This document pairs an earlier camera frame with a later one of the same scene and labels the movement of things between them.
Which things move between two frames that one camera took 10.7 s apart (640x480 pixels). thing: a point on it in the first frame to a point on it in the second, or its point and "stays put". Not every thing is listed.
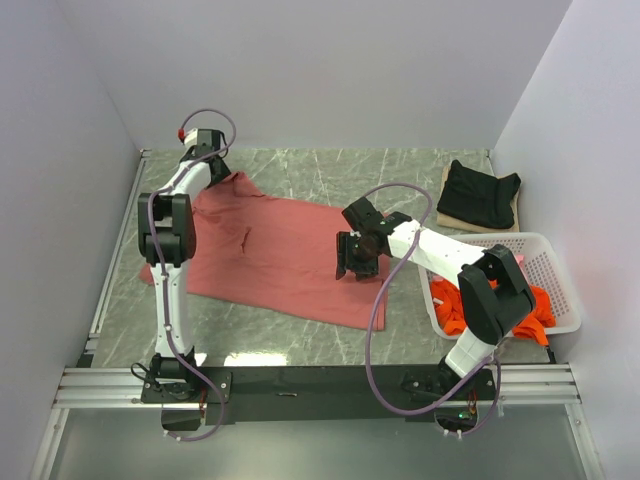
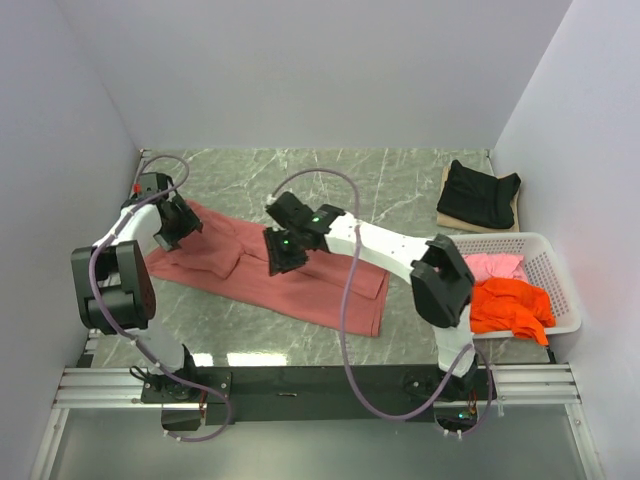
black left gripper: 225,171 to 188,223
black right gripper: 345,259 to 277,261
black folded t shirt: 479,197 stays put
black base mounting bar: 320,395 stays put
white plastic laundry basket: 542,268 stays put
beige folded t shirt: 450,222 stays put
